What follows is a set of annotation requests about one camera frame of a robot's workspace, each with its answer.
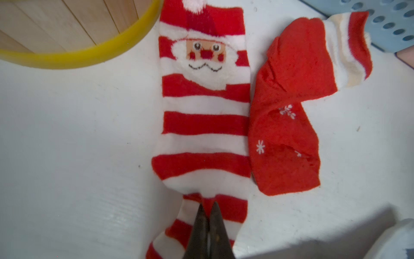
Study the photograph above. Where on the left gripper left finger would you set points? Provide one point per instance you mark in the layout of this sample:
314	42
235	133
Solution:
198	245

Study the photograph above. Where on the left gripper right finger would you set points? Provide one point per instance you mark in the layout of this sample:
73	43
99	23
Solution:
220	246

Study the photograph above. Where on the red white striped sock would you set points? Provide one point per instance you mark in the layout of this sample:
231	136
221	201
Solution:
202	151

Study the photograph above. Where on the white black sport sock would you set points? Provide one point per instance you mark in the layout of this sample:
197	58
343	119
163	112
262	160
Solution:
396	242

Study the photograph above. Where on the red snowflake sock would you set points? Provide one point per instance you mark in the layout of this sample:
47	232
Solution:
310	59

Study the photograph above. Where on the pink plastic basket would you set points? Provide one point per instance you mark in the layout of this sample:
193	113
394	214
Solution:
407	56

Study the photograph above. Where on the blue plastic basket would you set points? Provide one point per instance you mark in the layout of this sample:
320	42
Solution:
390	22

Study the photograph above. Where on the yellow bamboo steamer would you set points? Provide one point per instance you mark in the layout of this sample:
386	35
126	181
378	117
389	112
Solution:
72	34

